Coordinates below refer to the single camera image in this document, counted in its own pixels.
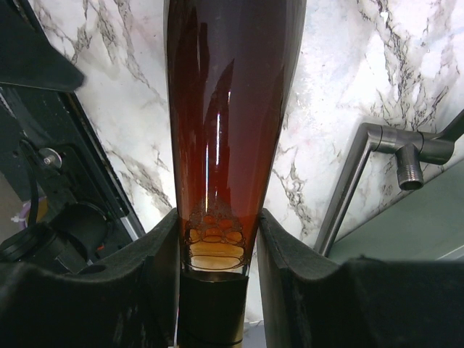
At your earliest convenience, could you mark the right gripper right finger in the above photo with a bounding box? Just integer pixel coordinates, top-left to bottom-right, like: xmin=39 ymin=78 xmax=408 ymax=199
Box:
xmin=257 ymin=210 xmax=463 ymax=347

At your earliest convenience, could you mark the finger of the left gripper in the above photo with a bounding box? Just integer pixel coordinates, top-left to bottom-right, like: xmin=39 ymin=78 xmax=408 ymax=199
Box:
xmin=1 ymin=1 xmax=85 ymax=91

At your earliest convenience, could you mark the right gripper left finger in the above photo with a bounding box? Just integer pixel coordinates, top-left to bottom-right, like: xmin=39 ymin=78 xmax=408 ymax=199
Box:
xmin=1 ymin=210 xmax=180 ymax=347

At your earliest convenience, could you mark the dark bottle gold foil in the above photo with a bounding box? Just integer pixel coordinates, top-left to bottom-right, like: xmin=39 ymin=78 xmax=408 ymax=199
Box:
xmin=164 ymin=1 xmax=307 ymax=347

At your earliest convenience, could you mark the translucent green plastic toolbox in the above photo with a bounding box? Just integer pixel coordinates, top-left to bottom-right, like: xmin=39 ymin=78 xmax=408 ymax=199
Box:
xmin=314 ymin=113 xmax=463 ymax=261

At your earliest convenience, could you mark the dark metal crank tool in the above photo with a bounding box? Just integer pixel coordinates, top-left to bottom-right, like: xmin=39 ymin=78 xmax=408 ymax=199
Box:
xmin=314 ymin=120 xmax=463 ymax=256

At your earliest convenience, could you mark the black front mounting rail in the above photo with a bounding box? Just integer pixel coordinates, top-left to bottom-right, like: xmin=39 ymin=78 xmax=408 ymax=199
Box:
xmin=1 ymin=86 xmax=144 ymax=274

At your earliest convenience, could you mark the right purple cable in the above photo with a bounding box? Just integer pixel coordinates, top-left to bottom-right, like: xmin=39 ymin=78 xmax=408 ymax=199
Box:
xmin=10 ymin=197 xmax=48 ymax=229

